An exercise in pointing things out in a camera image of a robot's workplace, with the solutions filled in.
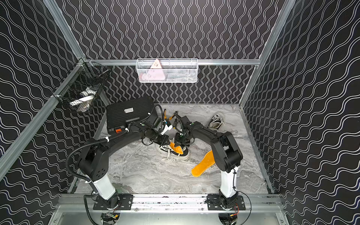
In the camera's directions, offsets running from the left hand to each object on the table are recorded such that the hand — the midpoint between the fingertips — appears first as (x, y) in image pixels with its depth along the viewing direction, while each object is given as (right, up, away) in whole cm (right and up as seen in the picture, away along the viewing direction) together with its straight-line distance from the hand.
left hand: (169, 141), depth 86 cm
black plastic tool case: (-39, +17, +20) cm, 47 cm away
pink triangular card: (-9, +42, +3) cm, 43 cm away
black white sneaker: (-2, -6, +2) cm, 7 cm away
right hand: (+3, -4, +6) cm, 8 cm away
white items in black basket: (-44, +25, -10) cm, 52 cm away
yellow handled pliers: (-1, +14, +24) cm, 28 cm away
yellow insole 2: (+24, -13, +4) cm, 28 cm away
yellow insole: (+5, -5, +1) cm, 7 cm away
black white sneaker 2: (+32, +11, +15) cm, 37 cm away
